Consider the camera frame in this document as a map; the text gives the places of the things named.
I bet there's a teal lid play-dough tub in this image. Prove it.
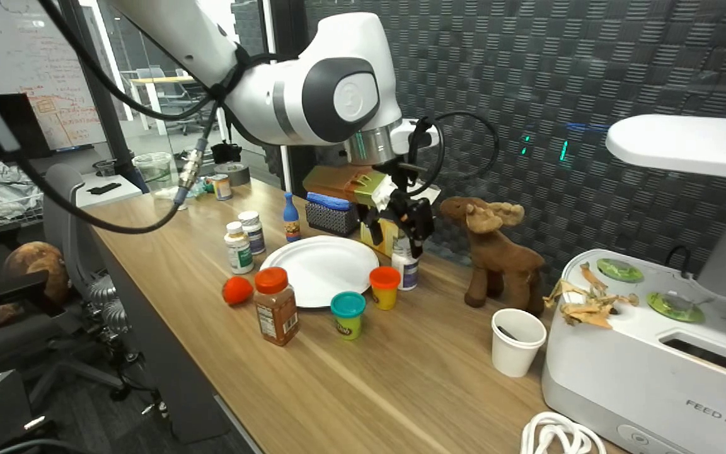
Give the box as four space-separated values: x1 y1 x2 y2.
327 291 367 344

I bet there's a black office chair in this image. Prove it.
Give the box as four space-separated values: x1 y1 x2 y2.
7 159 172 423

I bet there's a black looped gripper cable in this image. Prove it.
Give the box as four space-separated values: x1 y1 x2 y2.
403 111 502 203

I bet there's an open yellow cardboard box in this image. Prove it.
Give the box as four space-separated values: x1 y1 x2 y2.
357 180 446 263

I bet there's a white pill bottle green label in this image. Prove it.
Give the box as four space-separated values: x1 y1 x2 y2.
221 220 257 277

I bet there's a white paper plate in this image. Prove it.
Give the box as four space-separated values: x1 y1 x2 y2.
257 234 381 310

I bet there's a small tin can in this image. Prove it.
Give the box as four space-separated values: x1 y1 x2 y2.
206 172 236 203

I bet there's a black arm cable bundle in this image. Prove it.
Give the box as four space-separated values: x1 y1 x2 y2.
0 0 253 238

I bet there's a clear plastic cup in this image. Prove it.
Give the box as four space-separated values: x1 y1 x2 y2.
132 150 182 213

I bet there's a white pill bottle blue label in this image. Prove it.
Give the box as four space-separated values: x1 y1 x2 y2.
236 209 268 261

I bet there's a brown round plush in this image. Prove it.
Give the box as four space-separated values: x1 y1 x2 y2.
0 241 73 333

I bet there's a red strawberry toy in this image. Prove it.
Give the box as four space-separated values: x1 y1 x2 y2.
220 275 257 307

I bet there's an orange lid spice jar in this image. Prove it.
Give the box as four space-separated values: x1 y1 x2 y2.
253 265 303 348

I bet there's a black remote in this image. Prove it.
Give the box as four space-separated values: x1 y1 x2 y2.
84 180 123 198

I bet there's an orange lid play-dough tub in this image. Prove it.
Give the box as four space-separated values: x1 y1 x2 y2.
367 265 403 312

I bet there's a white paper cup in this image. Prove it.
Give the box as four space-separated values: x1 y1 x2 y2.
490 305 550 381

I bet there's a brown wrist camera block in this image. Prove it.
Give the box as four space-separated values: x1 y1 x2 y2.
299 161 398 213

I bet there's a thick white cable coil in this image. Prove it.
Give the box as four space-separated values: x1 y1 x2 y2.
520 408 611 454

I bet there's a small blue squeeze bottle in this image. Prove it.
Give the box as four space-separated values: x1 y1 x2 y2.
279 189 306 246

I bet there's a blue folded cloth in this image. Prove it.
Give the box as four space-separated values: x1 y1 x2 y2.
306 189 356 213

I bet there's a dried brown plant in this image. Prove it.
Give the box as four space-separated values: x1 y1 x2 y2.
546 263 635 330

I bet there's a small white bottle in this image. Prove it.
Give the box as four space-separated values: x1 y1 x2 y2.
391 238 420 292

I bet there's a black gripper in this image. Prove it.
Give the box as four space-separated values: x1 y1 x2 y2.
356 159 439 263

